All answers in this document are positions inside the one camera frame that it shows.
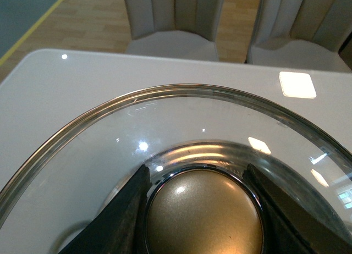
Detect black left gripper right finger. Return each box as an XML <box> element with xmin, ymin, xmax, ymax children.
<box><xmin>243</xmin><ymin>163</ymin><xmax>315</xmax><ymax>253</ymax></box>

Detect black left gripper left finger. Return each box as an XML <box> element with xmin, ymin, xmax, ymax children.
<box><xmin>60</xmin><ymin>165</ymin><xmax>150</xmax><ymax>253</ymax></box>

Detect glass pot lid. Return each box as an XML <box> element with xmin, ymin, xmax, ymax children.
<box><xmin>1</xmin><ymin>85</ymin><xmax>351</xmax><ymax>253</ymax></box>

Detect right beige upholstered chair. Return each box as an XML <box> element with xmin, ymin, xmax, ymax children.
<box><xmin>245</xmin><ymin>0</ymin><xmax>352</xmax><ymax>73</ymax></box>

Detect beige upholstered chair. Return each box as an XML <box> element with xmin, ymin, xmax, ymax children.
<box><xmin>124</xmin><ymin>0</ymin><xmax>224</xmax><ymax>61</ymax></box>
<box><xmin>245</xmin><ymin>0</ymin><xmax>352</xmax><ymax>73</ymax></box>

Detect left beige upholstered chair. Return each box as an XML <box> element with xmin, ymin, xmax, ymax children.
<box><xmin>124</xmin><ymin>0</ymin><xmax>224</xmax><ymax>61</ymax></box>

